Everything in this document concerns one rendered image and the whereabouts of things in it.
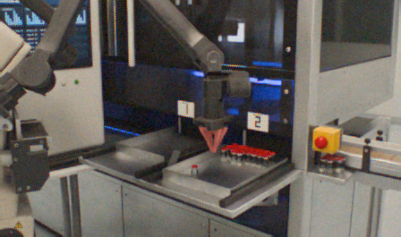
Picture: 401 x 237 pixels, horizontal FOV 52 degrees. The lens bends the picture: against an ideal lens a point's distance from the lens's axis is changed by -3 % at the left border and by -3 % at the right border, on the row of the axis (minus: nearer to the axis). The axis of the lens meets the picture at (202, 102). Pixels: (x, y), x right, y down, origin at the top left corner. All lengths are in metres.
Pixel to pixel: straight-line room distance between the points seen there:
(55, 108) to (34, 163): 0.61
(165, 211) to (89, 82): 0.67
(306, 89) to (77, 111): 1.02
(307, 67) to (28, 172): 0.91
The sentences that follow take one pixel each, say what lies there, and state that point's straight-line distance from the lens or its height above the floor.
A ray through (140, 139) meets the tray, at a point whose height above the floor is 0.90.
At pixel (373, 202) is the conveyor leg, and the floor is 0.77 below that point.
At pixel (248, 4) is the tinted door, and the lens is 1.51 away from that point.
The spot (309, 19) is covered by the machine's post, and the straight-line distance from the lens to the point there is 1.39.
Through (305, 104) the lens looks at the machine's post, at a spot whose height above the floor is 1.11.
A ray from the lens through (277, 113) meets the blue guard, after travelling 1.47.
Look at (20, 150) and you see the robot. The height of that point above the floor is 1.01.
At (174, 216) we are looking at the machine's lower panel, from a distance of 1.93.
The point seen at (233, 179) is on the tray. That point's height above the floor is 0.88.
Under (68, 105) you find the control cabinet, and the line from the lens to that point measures 1.92.
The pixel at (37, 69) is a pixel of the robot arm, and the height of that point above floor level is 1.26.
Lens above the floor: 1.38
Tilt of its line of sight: 11 degrees down
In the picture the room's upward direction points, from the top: straight up
